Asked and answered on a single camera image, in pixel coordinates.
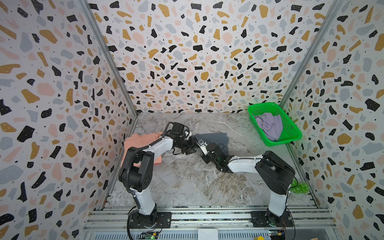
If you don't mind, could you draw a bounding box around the grey blue t shirt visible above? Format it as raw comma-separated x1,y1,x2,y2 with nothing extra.
195,133,229,155

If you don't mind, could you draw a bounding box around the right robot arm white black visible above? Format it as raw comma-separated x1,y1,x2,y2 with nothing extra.
200,142,296,227

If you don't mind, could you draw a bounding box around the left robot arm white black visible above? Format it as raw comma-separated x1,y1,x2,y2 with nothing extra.
118,122,195,228

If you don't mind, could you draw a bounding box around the folded pink t shirt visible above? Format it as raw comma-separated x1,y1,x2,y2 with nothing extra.
121,132,163,167

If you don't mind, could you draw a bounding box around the lilac t shirt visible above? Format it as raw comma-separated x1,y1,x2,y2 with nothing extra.
255,113,283,142

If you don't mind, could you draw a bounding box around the green plastic basket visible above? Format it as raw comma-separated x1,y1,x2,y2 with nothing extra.
248,103,303,147

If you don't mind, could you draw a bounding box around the green plastic ball cluster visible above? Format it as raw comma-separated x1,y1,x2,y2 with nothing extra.
291,182,310,194

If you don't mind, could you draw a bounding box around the left green circuit board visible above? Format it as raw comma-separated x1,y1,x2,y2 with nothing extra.
138,232,159,240

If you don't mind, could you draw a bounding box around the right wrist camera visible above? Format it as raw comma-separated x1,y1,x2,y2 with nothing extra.
197,139,208,156

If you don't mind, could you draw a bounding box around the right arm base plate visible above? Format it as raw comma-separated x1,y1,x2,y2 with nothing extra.
251,210,294,228

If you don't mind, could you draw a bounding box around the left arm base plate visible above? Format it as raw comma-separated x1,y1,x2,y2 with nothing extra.
129,212,172,229

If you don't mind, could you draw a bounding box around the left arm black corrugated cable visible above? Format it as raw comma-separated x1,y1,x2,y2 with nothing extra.
125,121,178,240

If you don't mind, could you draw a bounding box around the right circuit board with wires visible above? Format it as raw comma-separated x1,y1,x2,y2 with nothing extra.
269,231,286,240

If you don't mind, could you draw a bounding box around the aluminium mounting rail frame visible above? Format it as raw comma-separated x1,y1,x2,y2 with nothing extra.
80,205,343,240

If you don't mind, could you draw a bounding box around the left corner aluminium post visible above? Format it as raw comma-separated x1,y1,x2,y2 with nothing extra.
78,0,138,120

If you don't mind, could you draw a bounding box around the corner aluminium post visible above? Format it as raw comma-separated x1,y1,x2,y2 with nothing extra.
78,0,138,120
279,0,343,109

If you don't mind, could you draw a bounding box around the right corner aluminium post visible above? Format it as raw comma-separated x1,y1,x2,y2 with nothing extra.
279,0,343,109

